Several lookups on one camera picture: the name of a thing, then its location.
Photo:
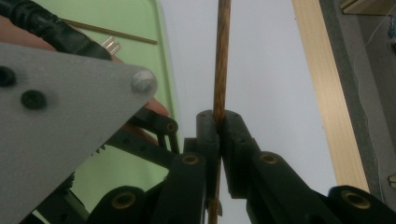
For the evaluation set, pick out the brown wooden chopstick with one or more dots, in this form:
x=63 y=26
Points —
x=124 y=35
x=222 y=62

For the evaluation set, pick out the white table mat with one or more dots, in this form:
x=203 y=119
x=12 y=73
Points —
x=267 y=77

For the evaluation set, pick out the light green plastic tray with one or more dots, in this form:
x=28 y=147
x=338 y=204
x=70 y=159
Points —
x=140 y=18

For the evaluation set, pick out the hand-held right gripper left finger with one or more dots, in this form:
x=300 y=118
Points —
x=208 y=140

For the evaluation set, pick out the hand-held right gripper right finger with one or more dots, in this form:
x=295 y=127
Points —
x=238 y=146

